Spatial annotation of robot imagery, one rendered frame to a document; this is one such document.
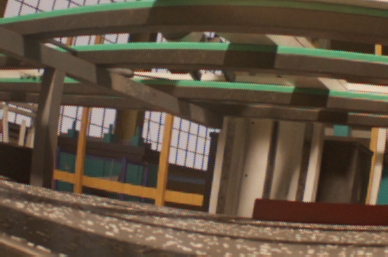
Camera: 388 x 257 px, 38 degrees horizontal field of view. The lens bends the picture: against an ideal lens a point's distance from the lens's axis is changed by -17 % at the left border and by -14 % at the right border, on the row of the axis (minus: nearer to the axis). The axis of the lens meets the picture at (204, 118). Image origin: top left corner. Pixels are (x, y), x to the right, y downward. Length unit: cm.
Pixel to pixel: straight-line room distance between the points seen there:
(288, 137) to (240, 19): 128
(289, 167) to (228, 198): 21
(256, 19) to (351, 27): 12
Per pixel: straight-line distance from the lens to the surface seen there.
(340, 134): 532
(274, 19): 75
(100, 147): 1013
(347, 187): 206
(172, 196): 424
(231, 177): 203
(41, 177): 104
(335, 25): 73
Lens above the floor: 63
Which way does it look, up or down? 6 degrees up
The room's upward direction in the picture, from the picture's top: 7 degrees clockwise
